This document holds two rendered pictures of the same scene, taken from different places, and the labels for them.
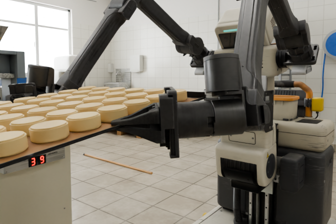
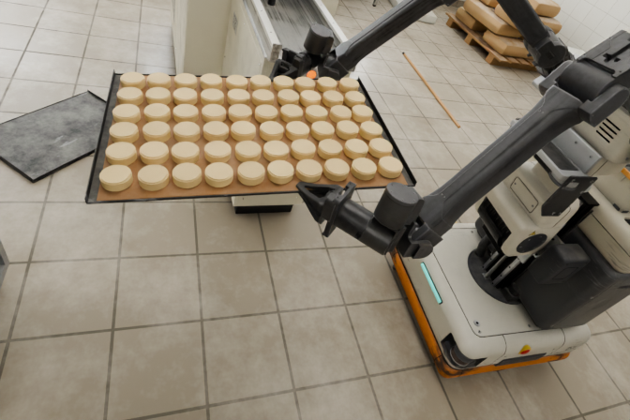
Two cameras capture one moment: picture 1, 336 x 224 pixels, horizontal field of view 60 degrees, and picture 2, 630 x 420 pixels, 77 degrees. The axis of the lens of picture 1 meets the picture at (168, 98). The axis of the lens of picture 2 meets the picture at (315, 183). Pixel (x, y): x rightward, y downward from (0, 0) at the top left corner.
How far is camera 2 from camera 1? 0.47 m
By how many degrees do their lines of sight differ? 42
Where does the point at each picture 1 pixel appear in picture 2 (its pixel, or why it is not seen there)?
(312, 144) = (613, 257)
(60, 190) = not seen: hidden behind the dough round
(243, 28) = (486, 156)
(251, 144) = (526, 210)
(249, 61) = (453, 197)
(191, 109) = (350, 217)
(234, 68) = (398, 213)
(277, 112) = (615, 191)
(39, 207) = not seen: hidden behind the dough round
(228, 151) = (496, 198)
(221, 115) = (367, 236)
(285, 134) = (594, 222)
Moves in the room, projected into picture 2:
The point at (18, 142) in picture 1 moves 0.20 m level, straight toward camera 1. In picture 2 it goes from (223, 182) to (174, 272)
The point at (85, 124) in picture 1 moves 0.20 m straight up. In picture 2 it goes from (276, 179) to (303, 87)
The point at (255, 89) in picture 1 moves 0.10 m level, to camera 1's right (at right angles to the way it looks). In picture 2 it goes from (427, 228) to (478, 264)
